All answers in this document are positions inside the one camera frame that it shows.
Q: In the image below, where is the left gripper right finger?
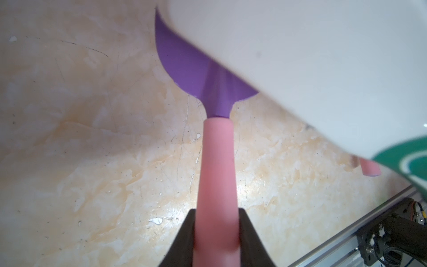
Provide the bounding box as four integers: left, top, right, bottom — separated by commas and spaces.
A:
239, 208, 275, 267

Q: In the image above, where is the green white scrub brush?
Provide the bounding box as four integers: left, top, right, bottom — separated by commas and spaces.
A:
157, 1, 427, 196

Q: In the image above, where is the purple pointed trowel pink handle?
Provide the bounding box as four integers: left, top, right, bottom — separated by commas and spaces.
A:
155, 13, 256, 267

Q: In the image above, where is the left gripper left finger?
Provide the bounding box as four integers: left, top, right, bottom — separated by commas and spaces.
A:
159, 209, 196, 267

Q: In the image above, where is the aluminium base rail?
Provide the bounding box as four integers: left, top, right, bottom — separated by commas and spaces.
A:
291, 186, 422, 267

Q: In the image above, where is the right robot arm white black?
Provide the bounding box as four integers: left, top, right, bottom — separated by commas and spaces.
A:
357, 198, 427, 267

